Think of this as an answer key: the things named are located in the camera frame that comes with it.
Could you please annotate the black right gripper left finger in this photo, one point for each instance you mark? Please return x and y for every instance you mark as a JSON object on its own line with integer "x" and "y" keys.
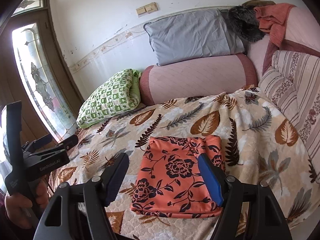
{"x": 78, "y": 211}

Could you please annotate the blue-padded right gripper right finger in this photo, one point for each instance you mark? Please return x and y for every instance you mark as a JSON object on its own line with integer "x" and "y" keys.
{"x": 248, "y": 211}

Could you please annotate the orange black floral garment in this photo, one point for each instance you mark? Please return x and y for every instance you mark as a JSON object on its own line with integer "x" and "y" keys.
{"x": 169, "y": 183}

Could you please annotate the person's left hand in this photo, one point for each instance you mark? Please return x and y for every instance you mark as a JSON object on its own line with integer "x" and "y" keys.
{"x": 16, "y": 203}

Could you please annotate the cream leaf-pattern blanket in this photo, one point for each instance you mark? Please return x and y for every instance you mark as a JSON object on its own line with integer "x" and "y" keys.
{"x": 258, "y": 143}

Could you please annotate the stained glass window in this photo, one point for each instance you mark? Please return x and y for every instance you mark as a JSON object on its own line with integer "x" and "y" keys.
{"x": 40, "y": 69}

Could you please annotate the green white checkered pillow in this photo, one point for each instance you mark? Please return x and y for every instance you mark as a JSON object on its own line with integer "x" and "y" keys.
{"x": 119, "y": 94}

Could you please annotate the pink quilted bolster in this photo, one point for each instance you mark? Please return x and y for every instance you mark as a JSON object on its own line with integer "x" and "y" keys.
{"x": 198, "y": 77}

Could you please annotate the striped beige cushion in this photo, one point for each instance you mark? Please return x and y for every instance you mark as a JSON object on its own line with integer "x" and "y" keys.
{"x": 292, "y": 84}

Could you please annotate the grey pillow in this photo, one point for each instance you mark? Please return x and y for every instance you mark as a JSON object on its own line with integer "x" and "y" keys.
{"x": 192, "y": 35}

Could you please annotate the black furry item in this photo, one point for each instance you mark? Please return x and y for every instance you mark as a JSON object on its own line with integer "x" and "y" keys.
{"x": 245, "y": 24}

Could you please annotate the salmon pink cloth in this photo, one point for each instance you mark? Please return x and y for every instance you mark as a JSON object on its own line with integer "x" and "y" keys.
{"x": 273, "y": 20}

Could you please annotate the beige wall switch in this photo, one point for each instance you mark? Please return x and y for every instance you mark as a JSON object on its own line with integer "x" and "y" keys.
{"x": 147, "y": 9}

